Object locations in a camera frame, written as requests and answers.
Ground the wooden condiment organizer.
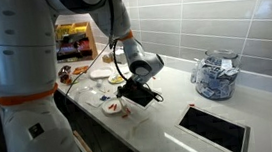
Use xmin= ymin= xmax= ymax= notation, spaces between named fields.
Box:
xmin=54 ymin=20 xmax=99 ymax=63

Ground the small clear sanitizer bottle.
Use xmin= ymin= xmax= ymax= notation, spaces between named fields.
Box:
xmin=188 ymin=58 xmax=202 ymax=85

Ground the glass jar with blue packets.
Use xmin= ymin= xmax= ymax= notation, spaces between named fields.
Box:
xmin=192 ymin=46 xmax=245 ymax=103

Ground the thin grey cable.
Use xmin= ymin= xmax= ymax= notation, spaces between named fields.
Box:
xmin=60 ymin=41 xmax=115 ymax=96

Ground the plate with yellow food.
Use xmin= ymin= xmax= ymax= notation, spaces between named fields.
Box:
xmin=107 ymin=72 xmax=126 ymax=86

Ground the clear plastic cup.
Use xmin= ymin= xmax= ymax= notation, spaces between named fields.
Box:
xmin=94 ymin=78 xmax=106 ymax=89

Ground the orange snack bag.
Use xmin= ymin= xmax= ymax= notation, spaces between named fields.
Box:
xmin=72 ymin=64 xmax=91 ymax=76

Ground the steel framed counter hole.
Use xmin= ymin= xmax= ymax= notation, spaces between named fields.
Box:
xmin=173 ymin=98 xmax=254 ymax=152
xmin=120 ymin=83 xmax=164 ymax=112

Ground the clear plastic bag with blue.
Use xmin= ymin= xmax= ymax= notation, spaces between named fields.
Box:
xmin=73 ymin=83 xmax=113 ymax=110

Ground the white paper plate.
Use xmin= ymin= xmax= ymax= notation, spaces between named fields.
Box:
xmin=100 ymin=97 xmax=125 ymax=116

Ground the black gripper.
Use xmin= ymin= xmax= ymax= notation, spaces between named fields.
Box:
xmin=115 ymin=79 xmax=138 ymax=101

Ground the cream plastic spoon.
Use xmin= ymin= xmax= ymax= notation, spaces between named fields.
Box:
xmin=119 ymin=96 xmax=132 ymax=116

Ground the white plastic lid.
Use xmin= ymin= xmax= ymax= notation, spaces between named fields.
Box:
xmin=88 ymin=66 xmax=114 ymax=80

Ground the dark snack bag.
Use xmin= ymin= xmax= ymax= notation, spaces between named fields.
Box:
xmin=57 ymin=64 xmax=74 ymax=86

